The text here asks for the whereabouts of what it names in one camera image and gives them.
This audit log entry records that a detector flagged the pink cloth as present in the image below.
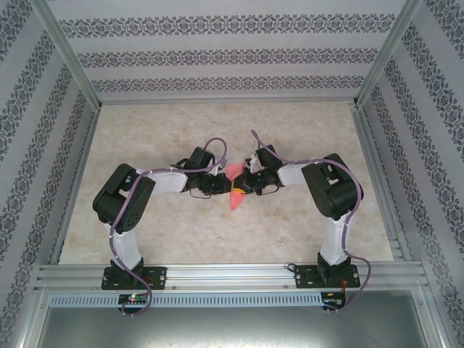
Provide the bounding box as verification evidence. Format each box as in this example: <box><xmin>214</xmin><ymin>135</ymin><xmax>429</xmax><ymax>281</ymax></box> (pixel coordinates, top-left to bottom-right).
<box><xmin>225</xmin><ymin>162</ymin><xmax>248</xmax><ymax>211</ymax></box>

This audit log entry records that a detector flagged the grey sheet metal tray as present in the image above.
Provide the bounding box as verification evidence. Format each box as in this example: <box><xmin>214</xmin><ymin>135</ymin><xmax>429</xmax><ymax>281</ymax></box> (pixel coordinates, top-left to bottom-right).
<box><xmin>14</xmin><ymin>289</ymin><xmax>449</xmax><ymax>348</ymax></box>

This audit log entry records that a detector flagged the circuit board with green light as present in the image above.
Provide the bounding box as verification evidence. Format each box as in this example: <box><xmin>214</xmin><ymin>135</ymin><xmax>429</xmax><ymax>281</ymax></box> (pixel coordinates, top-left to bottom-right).
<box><xmin>118</xmin><ymin>293</ymin><xmax>149</xmax><ymax>305</ymax></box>

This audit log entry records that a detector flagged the thin aluminium wall rail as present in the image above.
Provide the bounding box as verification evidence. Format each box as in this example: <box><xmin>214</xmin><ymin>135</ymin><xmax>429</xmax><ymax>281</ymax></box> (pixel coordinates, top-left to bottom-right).
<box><xmin>96</xmin><ymin>94</ymin><xmax>360</xmax><ymax>107</ymax></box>

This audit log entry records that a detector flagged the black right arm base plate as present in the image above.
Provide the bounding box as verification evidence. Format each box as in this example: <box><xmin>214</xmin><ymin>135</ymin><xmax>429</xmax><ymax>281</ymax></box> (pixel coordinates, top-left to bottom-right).
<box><xmin>289</xmin><ymin>264</ymin><xmax>360</xmax><ymax>290</ymax></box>

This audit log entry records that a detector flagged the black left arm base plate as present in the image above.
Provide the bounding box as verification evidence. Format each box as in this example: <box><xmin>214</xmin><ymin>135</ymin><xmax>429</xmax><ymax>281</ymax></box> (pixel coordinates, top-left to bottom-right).
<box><xmin>101</xmin><ymin>266</ymin><xmax>168</xmax><ymax>291</ymax></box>

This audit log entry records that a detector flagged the grey slotted cable duct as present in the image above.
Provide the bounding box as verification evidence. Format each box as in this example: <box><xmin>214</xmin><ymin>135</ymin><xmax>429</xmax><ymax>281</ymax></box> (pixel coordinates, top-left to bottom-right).
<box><xmin>49</xmin><ymin>292</ymin><xmax>323</xmax><ymax>307</ymax></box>

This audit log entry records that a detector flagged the aluminium table side rail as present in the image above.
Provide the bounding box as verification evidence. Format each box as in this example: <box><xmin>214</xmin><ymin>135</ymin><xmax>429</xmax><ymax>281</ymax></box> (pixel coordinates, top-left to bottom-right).
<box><xmin>349</xmin><ymin>103</ymin><xmax>413</xmax><ymax>262</ymax></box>
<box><xmin>49</xmin><ymin>104</ymin><xmax>103</xmax><ymax>265</ymax></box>

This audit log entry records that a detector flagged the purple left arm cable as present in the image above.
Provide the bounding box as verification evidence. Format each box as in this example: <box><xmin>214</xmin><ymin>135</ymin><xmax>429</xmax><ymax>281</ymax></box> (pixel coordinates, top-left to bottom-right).
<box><xmin>108</xmin><ymin>137</ymin><xmax>229</xmax><ymax>319</ymax></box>

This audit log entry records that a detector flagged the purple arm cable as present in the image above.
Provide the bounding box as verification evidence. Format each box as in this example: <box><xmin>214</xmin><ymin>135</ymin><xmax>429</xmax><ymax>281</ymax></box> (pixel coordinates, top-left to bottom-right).
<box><xmin>108</xmin><ymin>137</ymin><xmax>229</xmax><ymax>319</ymax></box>
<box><xmin>250</xmin><ymin>129</ymin><xmax>374</xmax><ymax>315</ymax></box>

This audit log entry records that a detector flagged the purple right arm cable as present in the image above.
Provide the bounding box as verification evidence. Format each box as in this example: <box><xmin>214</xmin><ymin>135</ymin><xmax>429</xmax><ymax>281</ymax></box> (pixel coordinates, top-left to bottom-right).
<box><xmin>250</xmin><ymin>129</ymin><xmax>374</xmax><ymax>315</ymax></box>

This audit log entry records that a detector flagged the aluminium frame post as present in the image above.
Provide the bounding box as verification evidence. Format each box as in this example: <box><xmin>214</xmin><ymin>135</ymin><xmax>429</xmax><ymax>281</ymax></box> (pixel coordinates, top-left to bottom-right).
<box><xmin>353</xmin><ymin>0</ymin><xmax>424</xmax><ymax>108</ymax></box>
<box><xmin>30</xmin><ymin>0</ymin><xmax>103</xmax><ymax>112</ymax></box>

